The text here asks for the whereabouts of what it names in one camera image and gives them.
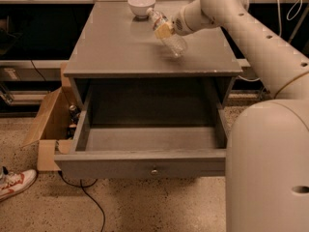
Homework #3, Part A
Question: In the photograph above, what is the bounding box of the white hanging cable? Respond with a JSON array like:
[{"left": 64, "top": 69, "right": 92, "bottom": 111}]
[{"left": 238, "top": 0, "right": 303, "bottom": 83}]

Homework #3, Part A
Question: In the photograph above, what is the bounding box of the white ceramic bowl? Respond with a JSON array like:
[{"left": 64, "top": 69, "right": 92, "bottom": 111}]
[{"left": 127, "top": 0, "right": 155, "bottom": 18}]

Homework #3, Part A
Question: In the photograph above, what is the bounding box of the open cardboard box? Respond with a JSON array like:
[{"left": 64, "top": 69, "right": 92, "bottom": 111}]
[{"left": 22, "top": 63, "right": 76, "bottom": 171}]

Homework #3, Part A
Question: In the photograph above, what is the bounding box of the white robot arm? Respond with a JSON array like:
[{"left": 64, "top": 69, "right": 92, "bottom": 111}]
[{"left": 170, "top": 0, "right": 309, "bottom": 232}]

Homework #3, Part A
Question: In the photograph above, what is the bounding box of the clear plastic water bottle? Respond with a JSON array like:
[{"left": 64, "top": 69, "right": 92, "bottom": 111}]
[{"left": 147, "top": 8, "right": 187, "bottom": 58}]

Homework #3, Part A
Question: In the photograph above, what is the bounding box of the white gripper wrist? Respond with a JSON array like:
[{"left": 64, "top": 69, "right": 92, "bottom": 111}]
[{"left": 154, "top": 0, "right": 214, "bottom": 39}]

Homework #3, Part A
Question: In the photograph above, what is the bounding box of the grey wooden cabinet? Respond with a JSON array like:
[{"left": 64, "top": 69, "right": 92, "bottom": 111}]
[{"left": 65, "top": 2, "right": 241, "bottom": 127}]

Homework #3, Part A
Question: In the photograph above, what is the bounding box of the black floor cable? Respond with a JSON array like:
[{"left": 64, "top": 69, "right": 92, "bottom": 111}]
[{"left": 57, "top": 171, "right": 106, "bottom": 232}]

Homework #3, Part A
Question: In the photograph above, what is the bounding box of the white and red sneaker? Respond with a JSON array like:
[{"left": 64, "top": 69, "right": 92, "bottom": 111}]
[{"left": 0, "top": 166, "right": 37, "bottom": 201}]

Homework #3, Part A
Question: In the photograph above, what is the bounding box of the grey open top drawer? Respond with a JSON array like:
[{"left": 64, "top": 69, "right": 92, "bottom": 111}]
[{"left": 53, "top": 108, "right": 231, "bottom": 180}]

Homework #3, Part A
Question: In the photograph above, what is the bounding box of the can inside cardboard box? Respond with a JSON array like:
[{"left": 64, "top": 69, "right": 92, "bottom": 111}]
[{"left": 69, "top": 105, "right": 80, "bottom": 124}]

